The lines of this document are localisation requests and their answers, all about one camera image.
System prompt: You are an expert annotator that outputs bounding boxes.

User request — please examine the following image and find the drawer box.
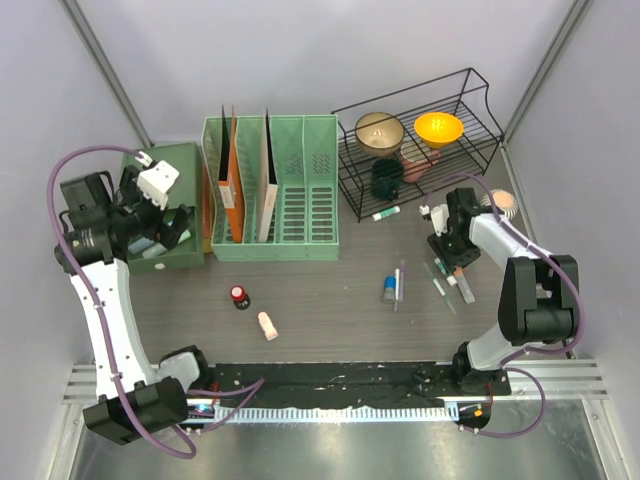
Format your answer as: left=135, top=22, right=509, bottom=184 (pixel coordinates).
left=128, top=142, right=204, bottom=275

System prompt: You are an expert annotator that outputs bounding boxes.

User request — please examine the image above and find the small green glue stick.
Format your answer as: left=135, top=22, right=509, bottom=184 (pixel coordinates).
left=434, top=257, right=457, bottom=286

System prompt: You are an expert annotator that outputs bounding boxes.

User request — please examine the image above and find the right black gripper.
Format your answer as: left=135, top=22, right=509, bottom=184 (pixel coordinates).
left=428, top=225, right=481, bottom=276

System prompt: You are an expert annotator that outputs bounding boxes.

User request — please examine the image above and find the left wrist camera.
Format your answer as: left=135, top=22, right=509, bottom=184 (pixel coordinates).
left=135, top=151, right=180, bottom=211

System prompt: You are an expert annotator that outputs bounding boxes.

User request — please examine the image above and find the pink mug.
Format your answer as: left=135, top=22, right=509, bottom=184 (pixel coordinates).
left=400, top=141, right=441, bottom=183

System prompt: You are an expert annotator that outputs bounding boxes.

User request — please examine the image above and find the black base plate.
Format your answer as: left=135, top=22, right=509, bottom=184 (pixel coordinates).
left=210, top=362, right=511, bottom=410

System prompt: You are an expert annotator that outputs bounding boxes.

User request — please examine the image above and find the pink eraser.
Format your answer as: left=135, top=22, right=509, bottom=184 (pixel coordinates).
left=258, top=311, right=278, bottom=341

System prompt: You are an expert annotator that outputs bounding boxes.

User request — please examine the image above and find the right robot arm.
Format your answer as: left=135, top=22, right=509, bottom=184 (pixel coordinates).
left=419, top=188, right=583, bottom=395

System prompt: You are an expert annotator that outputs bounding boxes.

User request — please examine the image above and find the striped ceramic mug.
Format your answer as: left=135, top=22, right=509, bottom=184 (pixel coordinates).
left=479, top=189, right=519, bottom=220

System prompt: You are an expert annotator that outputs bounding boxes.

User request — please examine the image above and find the blue grey bottle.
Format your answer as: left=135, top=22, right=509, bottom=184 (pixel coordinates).
left=382, top=276, right=396, bottom=304

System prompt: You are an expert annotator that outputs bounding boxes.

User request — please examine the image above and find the white pen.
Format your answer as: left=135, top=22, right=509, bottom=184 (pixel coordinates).
left=394, top=268, right=401, bottom=303

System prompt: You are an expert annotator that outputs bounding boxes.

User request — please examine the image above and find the red black stamp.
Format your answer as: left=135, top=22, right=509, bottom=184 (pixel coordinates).
left=230, top=285, right=251, bottom=311

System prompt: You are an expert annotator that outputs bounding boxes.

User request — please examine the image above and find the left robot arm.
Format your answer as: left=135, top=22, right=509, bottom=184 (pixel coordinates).
left=51, top=162, right=213, bottom=445

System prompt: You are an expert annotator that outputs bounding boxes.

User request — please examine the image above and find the green highlighter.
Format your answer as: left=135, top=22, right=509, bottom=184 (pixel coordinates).
left=142, top=230, right=191, bottom=259

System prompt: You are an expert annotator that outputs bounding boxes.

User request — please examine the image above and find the green pen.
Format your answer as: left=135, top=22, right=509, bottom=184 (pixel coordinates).
left=423, top=262, right=456, bottom=315

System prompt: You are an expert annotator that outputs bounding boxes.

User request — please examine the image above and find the green file organizer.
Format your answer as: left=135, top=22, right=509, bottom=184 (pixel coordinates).
left=201, top=115, right=339, bottom=262

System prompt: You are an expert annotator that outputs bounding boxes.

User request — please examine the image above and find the white folder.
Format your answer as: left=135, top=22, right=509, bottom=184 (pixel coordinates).
left=257, top=111, right=278, bottom=243

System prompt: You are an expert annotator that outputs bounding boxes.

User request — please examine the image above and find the dark green mug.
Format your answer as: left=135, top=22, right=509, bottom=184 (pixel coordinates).
left=371, top=158, right=404, bottom=201

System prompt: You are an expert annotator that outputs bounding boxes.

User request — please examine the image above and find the black wire rack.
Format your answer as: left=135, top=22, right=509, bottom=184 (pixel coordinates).
left=332, top=67, right=504, bottom=220

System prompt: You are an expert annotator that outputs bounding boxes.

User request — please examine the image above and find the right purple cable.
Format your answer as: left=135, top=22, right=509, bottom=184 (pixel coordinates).
left=422, top=172, right=587, bottom=439

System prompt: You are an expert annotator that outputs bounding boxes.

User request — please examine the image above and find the orange folder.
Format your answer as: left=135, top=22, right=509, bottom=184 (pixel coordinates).
left=218, top=107, right=245, bottom=243

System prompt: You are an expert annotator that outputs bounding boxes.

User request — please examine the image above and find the light blue highlighter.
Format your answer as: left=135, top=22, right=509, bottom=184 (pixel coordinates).
left=128, top=219, right=173, bottom=254

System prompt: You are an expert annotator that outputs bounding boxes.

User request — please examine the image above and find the white cable tray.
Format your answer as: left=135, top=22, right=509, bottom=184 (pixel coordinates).
left=179, top=402, right=461, bottom=425

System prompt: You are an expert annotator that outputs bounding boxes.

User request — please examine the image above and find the orange bowl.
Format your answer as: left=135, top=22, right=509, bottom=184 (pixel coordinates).
left=414, top=112, right=465, bottom=148

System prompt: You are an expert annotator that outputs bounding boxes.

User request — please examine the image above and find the orange highlighter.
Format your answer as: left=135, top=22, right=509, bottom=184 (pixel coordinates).
left=454, top=267, right=475, bottom=304

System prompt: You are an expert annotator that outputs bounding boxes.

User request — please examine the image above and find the brown glass bowl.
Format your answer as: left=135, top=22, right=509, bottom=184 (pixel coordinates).
left=354, top=112, right=405, bottom=157

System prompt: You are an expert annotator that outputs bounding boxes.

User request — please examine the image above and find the green white glue stick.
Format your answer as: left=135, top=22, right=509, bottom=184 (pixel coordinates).
left=371, top=206, right=401, bottom=222

